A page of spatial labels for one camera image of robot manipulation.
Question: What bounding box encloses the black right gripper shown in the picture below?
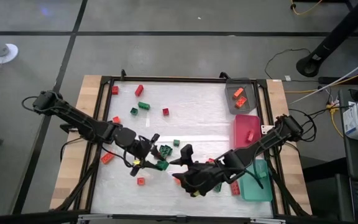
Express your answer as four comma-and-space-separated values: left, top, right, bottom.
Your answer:
169, 144, 229, 197

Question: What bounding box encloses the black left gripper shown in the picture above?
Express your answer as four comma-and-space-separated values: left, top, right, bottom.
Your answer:
126, 134, 166, 177

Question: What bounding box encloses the large green toy block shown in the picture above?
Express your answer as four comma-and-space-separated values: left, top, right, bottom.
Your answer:
158, 144, 173, 159

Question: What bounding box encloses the white glossy table mat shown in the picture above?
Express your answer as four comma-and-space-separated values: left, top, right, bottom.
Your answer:
90, 81, 275, 218

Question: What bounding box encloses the pink plastic tray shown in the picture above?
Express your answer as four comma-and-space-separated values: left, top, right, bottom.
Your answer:
233, 114, 262, 151

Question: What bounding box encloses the teal plastic tray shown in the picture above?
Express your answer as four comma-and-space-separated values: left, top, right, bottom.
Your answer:
239, 159, 273, 202

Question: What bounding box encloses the white mounting plate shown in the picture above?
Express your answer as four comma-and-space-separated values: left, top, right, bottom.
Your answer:
260, 124, 275, 136

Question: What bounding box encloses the grey plastic tray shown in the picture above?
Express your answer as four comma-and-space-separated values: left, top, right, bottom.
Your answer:
224, 77, 259, 114

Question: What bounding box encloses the black floor stand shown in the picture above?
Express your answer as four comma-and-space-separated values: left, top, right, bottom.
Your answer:
296, 0, 358, 78

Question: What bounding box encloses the black power strip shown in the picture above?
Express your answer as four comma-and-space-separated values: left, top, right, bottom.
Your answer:
318, 76, 343, 85

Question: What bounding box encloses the black side desk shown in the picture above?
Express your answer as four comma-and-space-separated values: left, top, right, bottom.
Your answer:
337, 89, 358, 224

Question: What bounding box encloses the silver camera mount bar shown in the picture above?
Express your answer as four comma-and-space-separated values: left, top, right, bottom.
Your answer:
77, 213, 287, 224

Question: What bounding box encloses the black cable bundle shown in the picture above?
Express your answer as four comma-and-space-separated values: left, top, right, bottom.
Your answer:
265, 146, 310, 217
54, 136, 105, 212

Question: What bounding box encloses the black table frame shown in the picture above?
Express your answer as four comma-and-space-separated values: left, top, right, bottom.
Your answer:
84, 74, 291, 218

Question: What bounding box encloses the long yellow cable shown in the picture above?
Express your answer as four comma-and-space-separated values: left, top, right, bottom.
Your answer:
284, 65, 358, 94

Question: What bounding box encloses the black floor cable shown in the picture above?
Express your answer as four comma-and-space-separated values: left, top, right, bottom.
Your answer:
264, 48, 312, 80

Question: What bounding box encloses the yellow plug cable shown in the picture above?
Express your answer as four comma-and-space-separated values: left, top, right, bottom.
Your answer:
326, 104, 344, 138

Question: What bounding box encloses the short yellow floor cable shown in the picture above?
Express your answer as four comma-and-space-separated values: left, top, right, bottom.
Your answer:
290, 0, 323, 16

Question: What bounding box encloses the white cable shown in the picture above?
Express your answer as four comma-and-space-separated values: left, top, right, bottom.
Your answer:
287, 52, 358, 106

